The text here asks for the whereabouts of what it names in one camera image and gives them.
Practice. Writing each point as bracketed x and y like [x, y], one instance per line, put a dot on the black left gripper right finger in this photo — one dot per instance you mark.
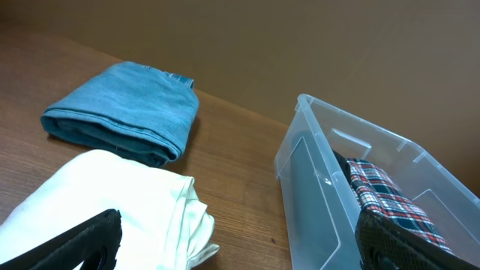
[383, 244]

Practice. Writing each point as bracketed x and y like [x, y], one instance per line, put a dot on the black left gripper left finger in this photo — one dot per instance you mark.
[92, 244]

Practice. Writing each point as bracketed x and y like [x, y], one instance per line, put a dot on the red plaid shirt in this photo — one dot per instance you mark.
[375, 191]

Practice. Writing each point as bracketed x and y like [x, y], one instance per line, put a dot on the clear plastic storage container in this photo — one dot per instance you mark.
[320, 207]

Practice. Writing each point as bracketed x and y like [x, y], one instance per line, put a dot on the folded cream white garment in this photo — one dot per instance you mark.
[164, 224]

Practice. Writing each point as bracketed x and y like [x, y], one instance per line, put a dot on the folded blue denim jeans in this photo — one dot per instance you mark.
[132, 110]

